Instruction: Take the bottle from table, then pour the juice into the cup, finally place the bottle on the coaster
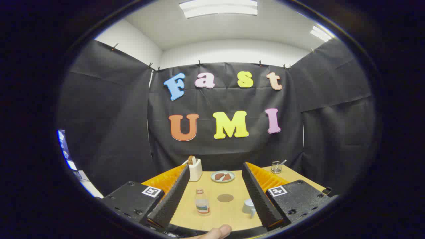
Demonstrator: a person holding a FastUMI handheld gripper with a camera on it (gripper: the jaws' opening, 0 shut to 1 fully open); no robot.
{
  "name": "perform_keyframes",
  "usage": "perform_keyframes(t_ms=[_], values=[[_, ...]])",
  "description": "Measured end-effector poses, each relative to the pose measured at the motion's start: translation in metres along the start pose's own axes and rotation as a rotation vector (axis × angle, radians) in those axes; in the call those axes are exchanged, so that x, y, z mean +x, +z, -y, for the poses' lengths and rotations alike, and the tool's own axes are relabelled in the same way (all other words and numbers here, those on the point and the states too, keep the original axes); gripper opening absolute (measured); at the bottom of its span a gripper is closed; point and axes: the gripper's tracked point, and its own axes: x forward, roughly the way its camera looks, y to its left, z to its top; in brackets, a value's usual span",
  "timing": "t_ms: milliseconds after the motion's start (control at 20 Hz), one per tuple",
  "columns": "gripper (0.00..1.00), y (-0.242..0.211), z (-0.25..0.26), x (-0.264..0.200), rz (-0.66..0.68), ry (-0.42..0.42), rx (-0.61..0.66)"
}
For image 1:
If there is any pale green plate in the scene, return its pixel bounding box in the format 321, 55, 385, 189
211, 170, 235, 183

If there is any pale blue cup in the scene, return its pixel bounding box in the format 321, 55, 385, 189
241, 199, 257, 218

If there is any large ceiling light panel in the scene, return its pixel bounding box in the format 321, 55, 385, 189
179, 0, 258, 19

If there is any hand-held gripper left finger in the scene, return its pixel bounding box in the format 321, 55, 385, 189
100, 163, 191, 229

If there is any clear plastic juice bottle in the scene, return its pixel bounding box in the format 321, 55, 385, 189
194, 188, 211, 216

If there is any white toaster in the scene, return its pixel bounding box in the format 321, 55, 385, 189
182, 159, 203, 182

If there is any small ceiling light panel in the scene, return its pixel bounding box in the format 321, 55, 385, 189
310, 26, 332, 42

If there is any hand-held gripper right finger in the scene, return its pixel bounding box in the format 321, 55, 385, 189
241, 162, 332, 229

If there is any wooden table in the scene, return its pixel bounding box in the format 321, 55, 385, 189
141, 165, 327, 232

